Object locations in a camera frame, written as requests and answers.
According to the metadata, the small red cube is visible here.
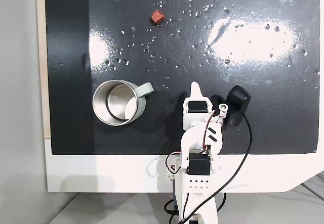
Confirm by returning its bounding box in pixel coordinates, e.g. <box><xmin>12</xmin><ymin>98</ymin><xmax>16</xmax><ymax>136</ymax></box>
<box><xmin>149</xmin><ymin>9</ymin><xmax>166</xmax><ymax>26</ymax></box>

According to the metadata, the black glossy mat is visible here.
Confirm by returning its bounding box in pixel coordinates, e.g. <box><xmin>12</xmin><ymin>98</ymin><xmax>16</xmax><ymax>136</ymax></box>
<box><xmin>45</xmin><ymin>0</ymin><xmax>321</xmax><ymax>156</ymax></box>

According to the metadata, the black oval camera box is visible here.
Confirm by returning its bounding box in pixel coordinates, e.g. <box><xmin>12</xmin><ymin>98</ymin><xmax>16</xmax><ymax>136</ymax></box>
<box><xmin>216</xmin><ymin>84</ymin><xmax>252</xmax><ymax>131</ymax></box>

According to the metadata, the red black servo wire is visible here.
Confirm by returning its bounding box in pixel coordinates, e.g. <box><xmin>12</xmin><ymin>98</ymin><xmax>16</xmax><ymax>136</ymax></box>
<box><xmin>201</xmin><ymin>109</ymin><xmax>224</xmax><ymax>154</ymax></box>

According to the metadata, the black camera cable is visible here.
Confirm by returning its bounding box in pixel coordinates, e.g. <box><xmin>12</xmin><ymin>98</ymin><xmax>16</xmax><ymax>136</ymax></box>
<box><xmin>177</xmin><ymin>112</ymin><xmax>253</xmax><ymax>224</ymax></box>

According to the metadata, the steel mug grey handle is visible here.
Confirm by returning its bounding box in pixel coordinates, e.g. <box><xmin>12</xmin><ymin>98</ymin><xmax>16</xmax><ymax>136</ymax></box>
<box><xmin>92</xmin><ymin>79</ymin><xmax>155</xmax><ymax>127</ymax></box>

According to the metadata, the black power cable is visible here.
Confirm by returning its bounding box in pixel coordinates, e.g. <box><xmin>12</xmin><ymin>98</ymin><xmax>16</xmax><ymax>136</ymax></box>
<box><xmin>163</xmin><ymin>192</ymin><xmax>226</xmax><ymax>224</ymax></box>

